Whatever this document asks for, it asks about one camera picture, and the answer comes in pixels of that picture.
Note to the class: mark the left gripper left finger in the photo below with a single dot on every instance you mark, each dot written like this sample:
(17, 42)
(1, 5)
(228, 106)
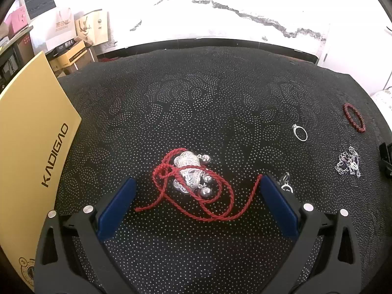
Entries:
(57, 266)

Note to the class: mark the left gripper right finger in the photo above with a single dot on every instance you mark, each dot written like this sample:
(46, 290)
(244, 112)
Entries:
(325, 257)

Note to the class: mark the black gold wrist watch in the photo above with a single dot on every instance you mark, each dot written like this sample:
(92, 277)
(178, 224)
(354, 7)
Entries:
(385, 159)

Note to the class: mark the small silver pendant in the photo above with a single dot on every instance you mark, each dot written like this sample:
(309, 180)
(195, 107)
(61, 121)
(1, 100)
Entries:
(285, 183)

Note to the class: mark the black patterned table cloth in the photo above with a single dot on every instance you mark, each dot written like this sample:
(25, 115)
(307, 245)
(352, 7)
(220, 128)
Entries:
(252, 112)

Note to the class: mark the yellow Kadigao gift box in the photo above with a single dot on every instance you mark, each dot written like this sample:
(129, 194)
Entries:
(38, 125)

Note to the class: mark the yellow black cardboard box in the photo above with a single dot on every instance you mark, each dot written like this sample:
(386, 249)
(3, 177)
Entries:
(70, 56)

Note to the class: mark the white paper shopping bag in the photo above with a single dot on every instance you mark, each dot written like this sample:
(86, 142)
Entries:
(61, 28)

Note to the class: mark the beige paper shopping bag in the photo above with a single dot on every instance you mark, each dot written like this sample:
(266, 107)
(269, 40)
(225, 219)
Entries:
(92, 28)

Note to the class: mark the pink box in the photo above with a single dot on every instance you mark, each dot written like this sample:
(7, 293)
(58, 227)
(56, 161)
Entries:
(17, 21)

